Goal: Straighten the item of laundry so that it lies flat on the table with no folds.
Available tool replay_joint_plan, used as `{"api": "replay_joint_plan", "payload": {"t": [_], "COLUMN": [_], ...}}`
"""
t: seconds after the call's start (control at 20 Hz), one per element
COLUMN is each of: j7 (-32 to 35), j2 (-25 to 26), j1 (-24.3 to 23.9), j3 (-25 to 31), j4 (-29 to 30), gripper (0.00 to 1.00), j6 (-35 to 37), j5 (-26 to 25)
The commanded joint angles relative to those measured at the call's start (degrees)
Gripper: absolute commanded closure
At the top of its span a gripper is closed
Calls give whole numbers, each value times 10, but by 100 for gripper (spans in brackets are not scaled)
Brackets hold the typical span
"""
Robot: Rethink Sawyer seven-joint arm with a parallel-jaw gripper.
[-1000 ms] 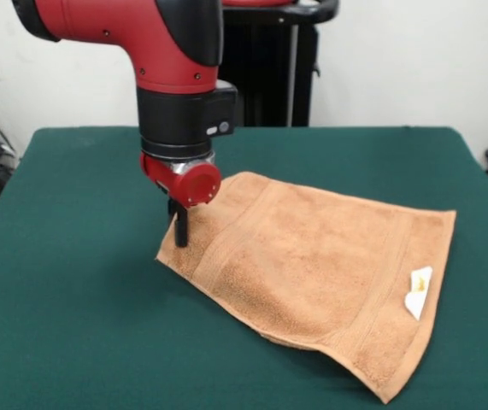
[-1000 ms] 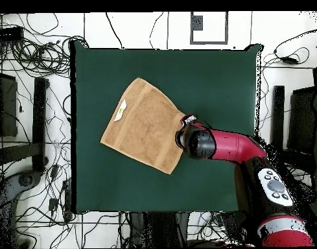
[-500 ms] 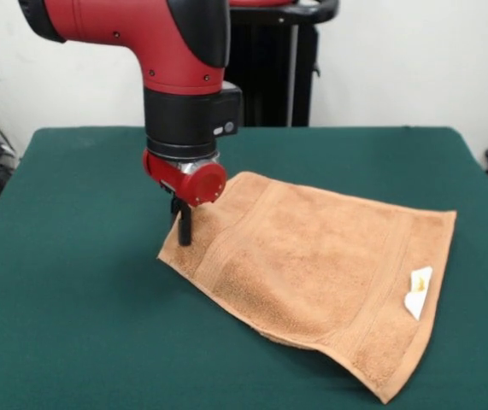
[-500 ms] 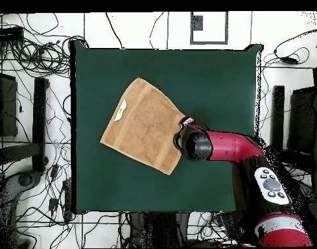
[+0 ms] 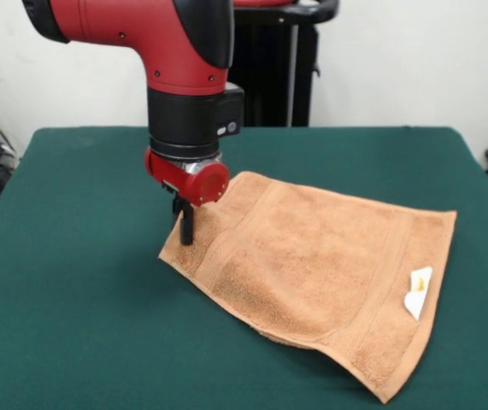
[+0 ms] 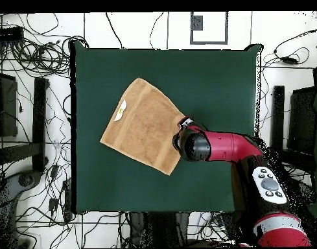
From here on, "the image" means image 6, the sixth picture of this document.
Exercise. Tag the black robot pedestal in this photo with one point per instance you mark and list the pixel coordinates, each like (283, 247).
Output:
(158, 228)

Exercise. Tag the dark green table cloth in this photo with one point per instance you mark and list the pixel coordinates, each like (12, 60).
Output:
(109, 186)

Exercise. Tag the dark wheeled stand foot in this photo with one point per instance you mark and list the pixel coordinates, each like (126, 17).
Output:
(10, 189)

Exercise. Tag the long black power strip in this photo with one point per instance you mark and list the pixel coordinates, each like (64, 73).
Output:
(67, 199)

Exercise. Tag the tan terry towel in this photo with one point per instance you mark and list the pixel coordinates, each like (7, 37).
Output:
(145, 127)

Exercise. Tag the black metal stand base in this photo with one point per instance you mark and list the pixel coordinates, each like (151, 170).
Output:
(39, 124)
(277, 116)

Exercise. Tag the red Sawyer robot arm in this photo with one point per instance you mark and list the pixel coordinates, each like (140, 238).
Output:
(225, 145)

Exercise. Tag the grey square floor frame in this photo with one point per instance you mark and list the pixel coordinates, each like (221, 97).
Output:
(210, 43)

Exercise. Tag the small black power adapter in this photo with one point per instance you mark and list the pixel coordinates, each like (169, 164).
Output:
(53, 205)
(54, 171)

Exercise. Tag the black flat panel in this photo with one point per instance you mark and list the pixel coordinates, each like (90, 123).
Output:
(7, 103)
(302, 122)

